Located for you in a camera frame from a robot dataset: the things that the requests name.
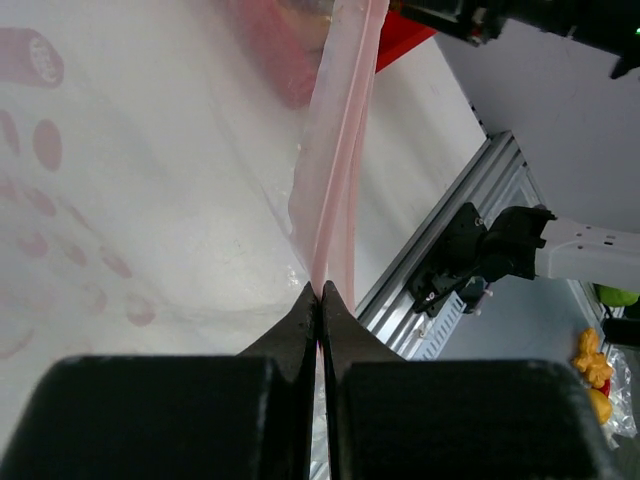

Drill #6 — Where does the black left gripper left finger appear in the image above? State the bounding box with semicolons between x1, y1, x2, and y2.
1;287;317;479

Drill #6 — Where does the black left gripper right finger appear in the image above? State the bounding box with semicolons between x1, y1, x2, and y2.
319;282;620;479

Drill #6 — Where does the clear pink zip top bag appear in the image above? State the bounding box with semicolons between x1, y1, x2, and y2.
0;0;390;361

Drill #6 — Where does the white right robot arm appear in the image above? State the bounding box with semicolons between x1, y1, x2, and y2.
393;1;639;289

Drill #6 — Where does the orange toy fruit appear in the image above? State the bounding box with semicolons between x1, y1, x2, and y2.
572;328;614;389

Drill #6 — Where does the yellow round toy fruit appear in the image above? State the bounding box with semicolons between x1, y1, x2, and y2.
587;388;613;425

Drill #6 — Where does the green round toy fruit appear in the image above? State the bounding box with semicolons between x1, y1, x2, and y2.
595;284;639;308

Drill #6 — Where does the red plastic tray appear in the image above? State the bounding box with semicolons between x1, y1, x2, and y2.
375;11;436;73

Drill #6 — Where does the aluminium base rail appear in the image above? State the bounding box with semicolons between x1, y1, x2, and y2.
357;131;526;360

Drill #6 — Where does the slotted grey cable duct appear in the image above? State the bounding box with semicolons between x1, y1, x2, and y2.
400;293;467;361

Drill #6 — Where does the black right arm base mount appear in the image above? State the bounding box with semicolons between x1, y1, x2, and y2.
407;202;556;318

